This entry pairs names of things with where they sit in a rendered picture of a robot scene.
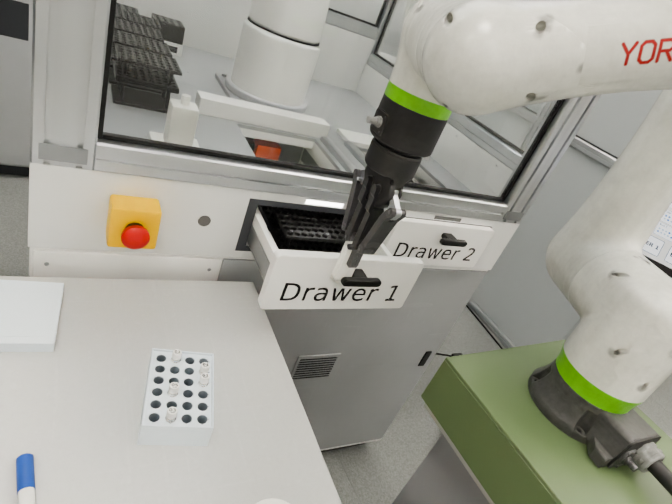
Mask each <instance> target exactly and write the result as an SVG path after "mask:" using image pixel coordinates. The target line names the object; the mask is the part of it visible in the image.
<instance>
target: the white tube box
mask: <svg viewBox="0 0 672 504"><path fill-rule="evenodd" d="M173 351H174V350H168V349H157V348H152V352H151V356H150V361H149V366H148V373H147V379H146V386H145V393H144V400H143V407H142V414H141V421H140V427H139V434H138V441H137V445H170V446H208V443H209V440H210V437H211V434H212V431H213V428H214V354H212V353H201V352H190V351H182V356H181V359H180V361H179V363H173V362H172V361H171V359H172V353H173ZM203 362H207V363H209V364H210V368H209V371H208V374H209V375H210V379H209V382H208V384H207V386H206V387H201V386H199V379H200V376H201V375H200V374H199V371H200V366H201V364H202V363H203ZM172 382H177V383H178V384H179V385H180V387H179V391H178V393H177V396H175V397H170V396H169V395H168V390H169V385H170V384H171V383H172ZM170 407H176V408H177V410H178V413H177V416H176V418H175V421H174V422H172V423H169V422H167V421H166V420H165V419H166V413H167V410H168V408H170Z"/></svg>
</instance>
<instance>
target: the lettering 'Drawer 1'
mask: <svg viewBox="0 0 672 504"><path fill-rule="evenodd" d="M288 285H294V286H296V287H297V288H298V290H297V293H296V295H295V296H294V297H292V298H283V297H284V295H285V292H286V289H287V287H288ZM397 287H398V286H392V287H391V288H394V290H393V292H392V294H391V296H390V298H389V299H385V301H394V299H392V297H393V295H394V293H395V291H396V289H397ZM300 290H301V287H300V285H298V284H296V283H286V284H285V287H284V289H283V292H282V295H281V297H280V301H287V300H293V299H295V298H296V297H297V296H298V295H299V293H300ZM310 290H315V288H310V289H309V288H306V290H305V293H304V295H303V298H302V301H304V299H305V297H306V294H307V292H308V291H310ZM318 290H325V291H326V293H317V294H316V295H315V296H314V300H315V301H320V300H322V299H323V300H322V301H325V298H326V296H327V294H328V289H327V288H319V289H318ZM344 290H345V288H342V289H341V290H340V292H339V293H338V294H337V296H336V297H335V295H336V288H334V292H333V299H332V301H335V300H336V299H337V297H338V296H339V295H340V293H341V292H342V295H341V301H344V299H345V298H346V297H347V295H348V294H349V293H350V291H351V290H352V289H349V291H348V292H347V293H346V295H345V296H344ZM360 290H362V291H363V294H356V293H357V292H358V291H360ZM374 291H379V289H375V290H374V289H371V291H370V293H369V295H368V297H367V299H366V301H368V300H369V298H370V296H371V294H372V293H373V292H374ZM365 293H366V290H365V289H363V288H361V289H358V290H356V291H355V292H354V293H353V295H352V299H353V300H354V301H361V300H362V299H363V298H361V299H355V298H354V296H355V295H365ZM318 295H324V297H323V298H321V299H317V298H316V297H317V296H318ZM343 296H344V297H343Z"/></svg>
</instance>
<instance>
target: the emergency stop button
mask: <svg viewBox="0 0 672 504"><path fill-rule="evenodd" d="M121 241H122V243H123V245H124V246H125V247H127V248H129V249H141V248H143V247H145V246H146V245H147V244H148V243H149V241H150V235H149V232H148V230H147V229H146V228H144V227H142V226H139V225H132V226H129V227H127V228H125V229H124V230H123V232H122V233H121Z"/></svg>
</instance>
